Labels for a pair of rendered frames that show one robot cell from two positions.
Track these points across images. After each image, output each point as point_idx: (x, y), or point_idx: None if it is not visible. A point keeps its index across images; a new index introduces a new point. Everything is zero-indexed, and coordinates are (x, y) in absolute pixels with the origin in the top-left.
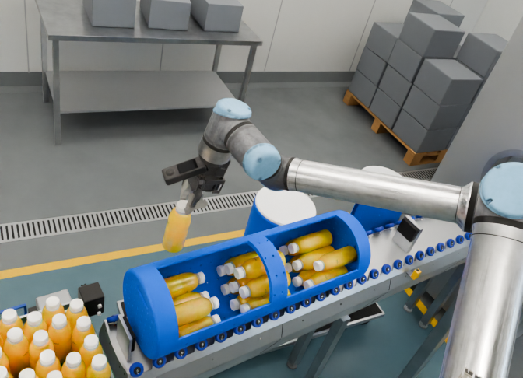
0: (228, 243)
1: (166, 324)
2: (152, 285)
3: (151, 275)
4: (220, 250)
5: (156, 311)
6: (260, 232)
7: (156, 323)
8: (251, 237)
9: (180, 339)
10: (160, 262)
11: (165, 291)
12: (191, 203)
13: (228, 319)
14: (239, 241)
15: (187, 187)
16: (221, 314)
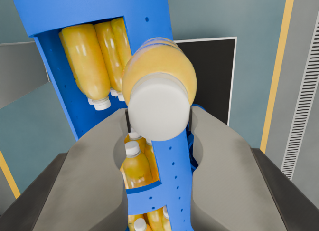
0: (166, 155)
1: (19, 13)
2: None
3: None
4: (151, 141)
5: None
6: (182, 197)
7: None
8: (168, 188)
9: (35, 42)
10: (142, 32)
11: (56, 19)
12: (49, 177)
13: (67, 114)
14: (164, 171)
15: (192, 195)
16: (124, 107)
